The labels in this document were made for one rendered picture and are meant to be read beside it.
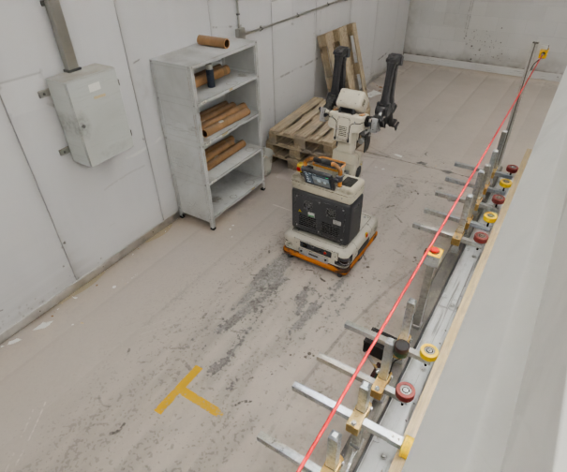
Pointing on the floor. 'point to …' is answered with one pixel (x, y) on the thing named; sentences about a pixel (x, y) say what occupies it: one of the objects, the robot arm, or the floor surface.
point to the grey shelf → (234, 165)
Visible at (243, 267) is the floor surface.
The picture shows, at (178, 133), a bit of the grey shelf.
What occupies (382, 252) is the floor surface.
